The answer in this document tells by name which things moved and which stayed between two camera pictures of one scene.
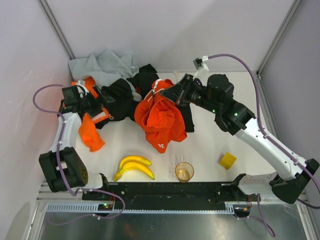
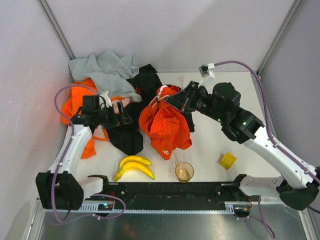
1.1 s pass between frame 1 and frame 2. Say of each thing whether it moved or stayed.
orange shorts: moved
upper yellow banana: stayed
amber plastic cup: stayed
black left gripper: moved
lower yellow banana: stayed
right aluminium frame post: stayed
